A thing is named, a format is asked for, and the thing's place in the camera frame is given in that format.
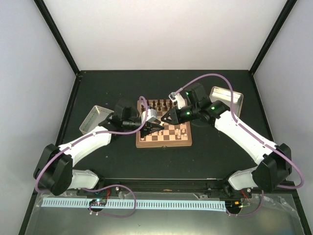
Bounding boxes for wooden chess board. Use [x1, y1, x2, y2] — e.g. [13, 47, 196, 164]
[136, 99, 192, 148]

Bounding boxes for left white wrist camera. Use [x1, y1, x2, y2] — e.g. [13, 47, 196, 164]
[146, 109, 157, 122]

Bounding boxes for small circuit board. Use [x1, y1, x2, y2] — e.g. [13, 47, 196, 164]
[89, 199, 107, 206]

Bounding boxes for row of dark chess pieces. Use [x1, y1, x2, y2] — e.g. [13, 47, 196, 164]
[147, 99, 177, 112]

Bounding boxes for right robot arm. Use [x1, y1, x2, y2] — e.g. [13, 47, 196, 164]
[161, 98, 292, 197]

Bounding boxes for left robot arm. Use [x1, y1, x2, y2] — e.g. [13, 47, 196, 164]
[33, 96, 163, 196]

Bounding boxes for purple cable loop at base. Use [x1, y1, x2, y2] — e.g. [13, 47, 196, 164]
[88, 184, 136, 218]

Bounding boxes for white slotted cable duct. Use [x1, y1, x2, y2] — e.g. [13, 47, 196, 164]
[41, 198, 226, 212]

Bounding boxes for gold metal tin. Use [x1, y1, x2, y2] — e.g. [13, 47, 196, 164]
[209, 86, 244, 117]

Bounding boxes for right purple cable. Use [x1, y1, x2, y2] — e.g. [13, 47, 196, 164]
[176, 73, 306, 217]

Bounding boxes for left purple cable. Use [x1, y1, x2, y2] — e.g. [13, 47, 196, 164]
[35, 95, 149, 193]

